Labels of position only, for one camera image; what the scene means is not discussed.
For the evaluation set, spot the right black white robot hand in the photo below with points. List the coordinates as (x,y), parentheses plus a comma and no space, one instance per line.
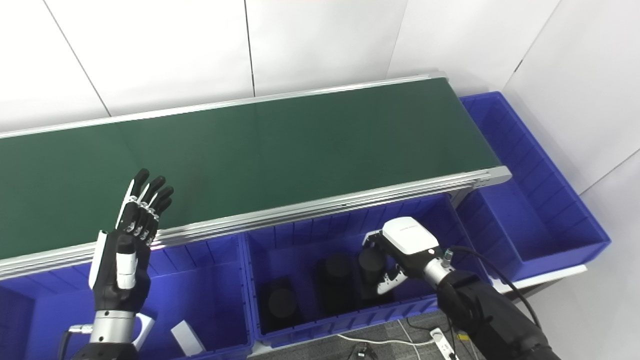
(410,240)

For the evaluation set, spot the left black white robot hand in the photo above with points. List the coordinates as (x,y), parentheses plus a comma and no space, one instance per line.
(120,280)

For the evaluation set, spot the black cylinder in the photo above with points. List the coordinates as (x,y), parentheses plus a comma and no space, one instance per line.
(281,305)
(371,267)
(336,280)

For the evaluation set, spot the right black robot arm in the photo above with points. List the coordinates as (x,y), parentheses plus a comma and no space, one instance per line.
(485,315)

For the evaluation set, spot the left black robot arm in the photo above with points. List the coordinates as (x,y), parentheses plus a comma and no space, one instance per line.
(110,332)

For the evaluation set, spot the aluminium conveyor support leg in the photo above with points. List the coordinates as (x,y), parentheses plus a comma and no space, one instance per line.
(462,192)

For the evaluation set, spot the white flat rectangular part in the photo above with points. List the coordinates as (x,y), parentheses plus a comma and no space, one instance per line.
(187,340)

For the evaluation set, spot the blue plastic bin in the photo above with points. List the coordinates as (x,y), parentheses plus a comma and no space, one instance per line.
(300,240)
(530,225)
(210,295)

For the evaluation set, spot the white power strip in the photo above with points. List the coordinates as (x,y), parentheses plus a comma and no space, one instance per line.
(444,345)

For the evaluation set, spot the green conveyor belt aluminium frame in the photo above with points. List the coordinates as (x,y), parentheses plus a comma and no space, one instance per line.
(275,150)

